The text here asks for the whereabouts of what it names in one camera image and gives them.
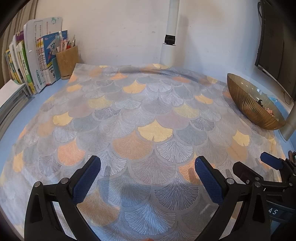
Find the stack of papers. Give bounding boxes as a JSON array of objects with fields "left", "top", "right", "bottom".
[{"left": 0, "top": 80, "right": 29, "bottom": 126}]

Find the amber ribbed glass bowl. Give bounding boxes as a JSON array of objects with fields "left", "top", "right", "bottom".
[{"left": 227, "top": 73, "right": 287, "bottom": 131}]

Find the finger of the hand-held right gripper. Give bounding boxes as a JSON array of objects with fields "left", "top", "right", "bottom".
[
  {"left": 232, "top": 161, "right": 285, "bottom": 194},
  {"left": 260, "top": 152, "right": 296, "bottom": 183}
]

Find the cork pen holder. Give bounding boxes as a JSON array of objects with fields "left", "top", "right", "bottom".
[{"left": 56, "top": 45, "right": 79, "bottom": 80}]

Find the bunch of pens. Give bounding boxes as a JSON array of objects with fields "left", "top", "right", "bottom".
[{"left": 55, "top": 31, "right": 77, "bottom": 55}]

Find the grey monitor stand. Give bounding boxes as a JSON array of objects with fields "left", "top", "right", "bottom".
[{"left": 279, "top": 109, "right": 296, "bottom": 142}]

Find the fan-patterned tablecloth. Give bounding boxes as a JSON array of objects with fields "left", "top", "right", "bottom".
[{"left": 0, "top": 62, "right": 284, "bottom": 241}]

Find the row of books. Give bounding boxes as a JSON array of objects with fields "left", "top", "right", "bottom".
[{"left": 5, "top": 16, "right": 68, "bottom": 95}]

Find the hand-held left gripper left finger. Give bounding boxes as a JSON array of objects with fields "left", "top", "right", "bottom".
[{"left": 24, "top": 156, "right": 102, "bottom": 241}]

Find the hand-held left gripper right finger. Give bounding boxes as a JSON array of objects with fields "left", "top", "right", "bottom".
[{"left": 195, "top": 156, "right": 271, "bottom": 241}]

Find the black cable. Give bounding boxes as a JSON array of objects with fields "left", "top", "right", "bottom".
[{"left": 283, "top": 91, "right": 293, "bottom": 106}]

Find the beige curtain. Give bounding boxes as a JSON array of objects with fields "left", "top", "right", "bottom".
[{"left": 0, "top": 7, "right": 35, "bottom": 86}]

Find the black monitor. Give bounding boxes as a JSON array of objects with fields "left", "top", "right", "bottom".
[{"left": 254, "top": 0, "right": 296, "bottom": 102}]

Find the white lamp pole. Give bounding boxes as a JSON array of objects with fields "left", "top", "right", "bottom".
[{"left": 159, "top": 0, "right": 179, "bottom": 67}]

